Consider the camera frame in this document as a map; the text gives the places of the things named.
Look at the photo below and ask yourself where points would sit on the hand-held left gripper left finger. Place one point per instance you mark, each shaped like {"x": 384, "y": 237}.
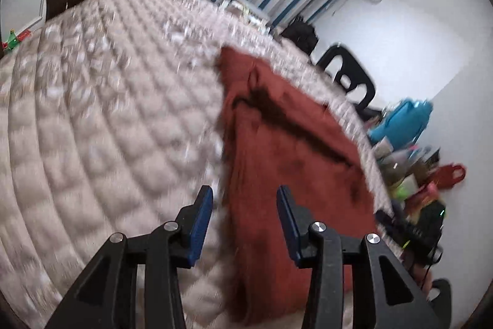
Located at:
{"x": 200, "y": 225}

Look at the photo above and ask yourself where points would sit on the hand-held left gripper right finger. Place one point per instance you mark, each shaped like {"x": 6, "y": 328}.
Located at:
{"x": 289, "y": 225}

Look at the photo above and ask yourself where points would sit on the red knitted sweater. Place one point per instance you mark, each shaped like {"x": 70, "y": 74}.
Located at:
{"x": 285, "y": 144}

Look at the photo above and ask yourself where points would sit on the green frog cup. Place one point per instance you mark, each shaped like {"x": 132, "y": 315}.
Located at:
{"x": 400, "y": 191}

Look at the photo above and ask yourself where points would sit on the red bag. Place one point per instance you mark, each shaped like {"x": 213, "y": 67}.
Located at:
{"x": 446, "y": 175}

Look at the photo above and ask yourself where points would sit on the blue thermos jug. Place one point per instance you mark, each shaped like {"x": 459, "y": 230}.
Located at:
{"x": 400, "y": 121}

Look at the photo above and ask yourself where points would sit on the beige quilted blanket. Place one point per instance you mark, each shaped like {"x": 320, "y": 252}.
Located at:
{"x": 96, "y": 121}

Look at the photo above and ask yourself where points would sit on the black bag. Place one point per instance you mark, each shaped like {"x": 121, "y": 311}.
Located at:
{"x": 300, "y": 34}

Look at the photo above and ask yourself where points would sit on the pile of small boxes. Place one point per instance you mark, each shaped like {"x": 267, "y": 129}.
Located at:
{"x": 248, "y": 15}

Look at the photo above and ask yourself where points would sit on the red packet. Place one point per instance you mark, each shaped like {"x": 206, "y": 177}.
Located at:
{"x": 25, "y": 35}

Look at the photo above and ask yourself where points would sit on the green soda bottle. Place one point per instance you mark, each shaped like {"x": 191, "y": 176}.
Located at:
{"x": 12, "y": 40}

